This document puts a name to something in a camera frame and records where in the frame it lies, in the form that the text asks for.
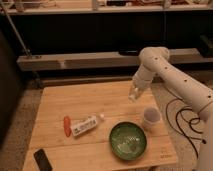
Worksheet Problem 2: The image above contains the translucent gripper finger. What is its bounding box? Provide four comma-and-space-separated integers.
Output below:
129, 89, 141, 102

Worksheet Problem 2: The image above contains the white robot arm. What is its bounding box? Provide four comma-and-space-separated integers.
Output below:
129, 47, 213, 171

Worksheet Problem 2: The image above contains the ceramic cup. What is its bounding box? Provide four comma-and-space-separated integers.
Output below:
143, 107, 161, 129

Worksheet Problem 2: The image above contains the green bowl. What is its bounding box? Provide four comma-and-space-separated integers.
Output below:
109, 122, 147, 161

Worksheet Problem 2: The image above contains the white plastic bottle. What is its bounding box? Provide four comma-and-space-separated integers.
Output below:
70, 114, 105, 137

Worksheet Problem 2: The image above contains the orange carrot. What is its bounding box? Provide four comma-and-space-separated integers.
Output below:
63, 116, 71, 137

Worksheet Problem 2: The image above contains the metal stand pole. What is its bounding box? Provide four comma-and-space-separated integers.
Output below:
0, 0, 43, 89

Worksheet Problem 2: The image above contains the wooden shelf unit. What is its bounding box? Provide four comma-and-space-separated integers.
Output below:
3, 1, 213, 72

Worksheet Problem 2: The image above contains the black phone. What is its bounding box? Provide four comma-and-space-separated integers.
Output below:
34, 149, 52, 171

